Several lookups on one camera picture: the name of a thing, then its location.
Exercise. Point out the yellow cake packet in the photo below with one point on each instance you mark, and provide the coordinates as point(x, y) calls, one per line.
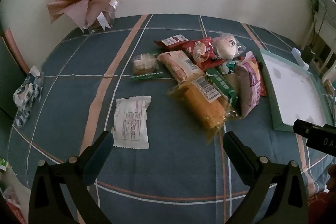
point(204, 106)

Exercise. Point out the green printed box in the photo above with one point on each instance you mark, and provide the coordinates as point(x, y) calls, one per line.
point(4, 164)

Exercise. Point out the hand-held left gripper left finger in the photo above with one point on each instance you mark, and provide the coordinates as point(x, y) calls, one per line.
point(101, 155)

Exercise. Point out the red cloth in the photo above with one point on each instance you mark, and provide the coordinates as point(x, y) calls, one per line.
point(323, 205)

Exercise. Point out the red picture snack bag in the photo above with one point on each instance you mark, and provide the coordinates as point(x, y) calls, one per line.
point(194, 47)

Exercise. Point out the small red white packet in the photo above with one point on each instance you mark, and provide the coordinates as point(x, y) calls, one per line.
point(172, 40)

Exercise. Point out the white shelf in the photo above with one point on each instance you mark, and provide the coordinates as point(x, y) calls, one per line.
point(316, 28)

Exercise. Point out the dark green snack packet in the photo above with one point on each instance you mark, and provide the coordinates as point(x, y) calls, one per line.
point(223, 86)

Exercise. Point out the clear glass jar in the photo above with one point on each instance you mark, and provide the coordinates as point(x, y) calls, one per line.
point(111, 12)

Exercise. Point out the black wall adapter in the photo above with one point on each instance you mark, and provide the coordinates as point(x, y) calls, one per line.
point(316, 5)

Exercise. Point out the green tray white inside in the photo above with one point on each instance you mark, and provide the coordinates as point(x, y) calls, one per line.
point(291, 87)

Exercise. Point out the thin green stick packet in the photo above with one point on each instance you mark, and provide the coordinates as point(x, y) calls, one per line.
point(147, 76)

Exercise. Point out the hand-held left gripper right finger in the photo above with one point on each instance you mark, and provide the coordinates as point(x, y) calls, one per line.
point(236, 158)

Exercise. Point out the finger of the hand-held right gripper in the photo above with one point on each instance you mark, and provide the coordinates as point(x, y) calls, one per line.
point(302, 128)

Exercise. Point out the black plug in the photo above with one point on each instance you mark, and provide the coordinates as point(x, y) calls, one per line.
point(307, 53)

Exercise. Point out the purple white snack bag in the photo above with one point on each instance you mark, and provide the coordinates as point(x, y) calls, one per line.
point(249, 87)

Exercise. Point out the green headboard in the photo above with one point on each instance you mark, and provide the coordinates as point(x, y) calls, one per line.
point(10, 77)

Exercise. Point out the pink roll cake packet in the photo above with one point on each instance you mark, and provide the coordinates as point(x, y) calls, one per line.
point(178, 64)

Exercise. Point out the white snack packet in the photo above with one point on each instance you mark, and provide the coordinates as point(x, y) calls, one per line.
point(131, 121)

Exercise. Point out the round pastry clear packet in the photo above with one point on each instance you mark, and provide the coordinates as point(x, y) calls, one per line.
point(144, 63)

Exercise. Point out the white bun clear packet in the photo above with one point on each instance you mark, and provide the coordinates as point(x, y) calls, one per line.
point(225, 48)

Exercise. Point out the red white plastic bag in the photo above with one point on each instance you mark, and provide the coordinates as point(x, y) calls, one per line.
point(10, 203)

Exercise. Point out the patterned tissue packet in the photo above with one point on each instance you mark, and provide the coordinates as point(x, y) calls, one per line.
point(26, 95)

